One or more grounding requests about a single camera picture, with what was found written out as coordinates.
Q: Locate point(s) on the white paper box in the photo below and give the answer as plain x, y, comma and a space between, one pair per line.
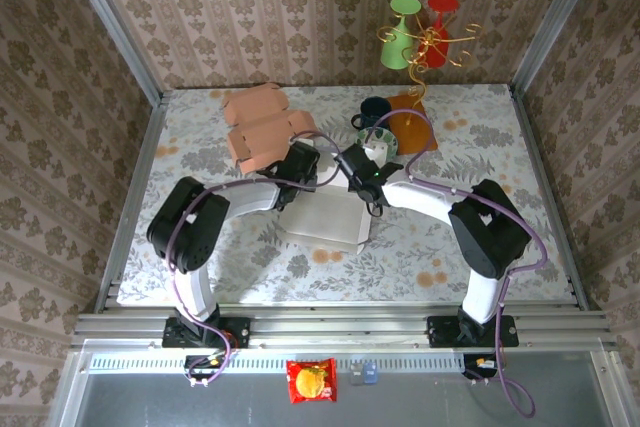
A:
325, 222

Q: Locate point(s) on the orange paper box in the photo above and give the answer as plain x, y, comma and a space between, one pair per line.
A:
260, 137

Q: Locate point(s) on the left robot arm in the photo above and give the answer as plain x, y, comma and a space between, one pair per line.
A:
190, 227

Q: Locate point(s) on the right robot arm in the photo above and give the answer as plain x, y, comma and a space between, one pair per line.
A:
490, 232

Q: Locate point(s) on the green leaf pattern bowl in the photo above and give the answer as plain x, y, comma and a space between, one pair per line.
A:
387, 137

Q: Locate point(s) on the orange wooden board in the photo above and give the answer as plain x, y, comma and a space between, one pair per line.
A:
417, 132

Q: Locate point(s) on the floral table cover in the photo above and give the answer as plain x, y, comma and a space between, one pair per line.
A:
350, 272

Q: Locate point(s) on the dark blue mug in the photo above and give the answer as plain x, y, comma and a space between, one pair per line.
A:
372, 107

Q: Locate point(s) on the green goblet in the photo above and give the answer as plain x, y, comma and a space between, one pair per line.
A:
395, 52

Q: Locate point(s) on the perforated metal strip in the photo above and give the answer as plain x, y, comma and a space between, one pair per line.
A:
270, 363

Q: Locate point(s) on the small blue sachet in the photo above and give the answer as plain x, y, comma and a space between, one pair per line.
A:
370, 376

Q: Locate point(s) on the small grey sachet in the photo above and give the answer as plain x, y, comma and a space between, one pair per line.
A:
356, 376

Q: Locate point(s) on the red snack packet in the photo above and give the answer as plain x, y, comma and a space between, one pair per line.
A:
310, 382

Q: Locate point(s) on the red goblet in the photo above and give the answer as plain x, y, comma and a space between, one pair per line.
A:
442, 3

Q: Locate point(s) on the grey metal shelf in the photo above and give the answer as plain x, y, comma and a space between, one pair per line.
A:
425, 402

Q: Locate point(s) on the aluminium front rail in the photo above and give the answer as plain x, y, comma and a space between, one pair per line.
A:
340, 327

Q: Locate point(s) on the aluminium side rail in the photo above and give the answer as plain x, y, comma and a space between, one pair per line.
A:
536, 147
149, 137

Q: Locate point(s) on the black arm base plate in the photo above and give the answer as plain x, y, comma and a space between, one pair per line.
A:
240, 332
440, 332

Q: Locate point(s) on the aluminium frame post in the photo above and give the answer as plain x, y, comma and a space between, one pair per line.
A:
115, 22
555, 22

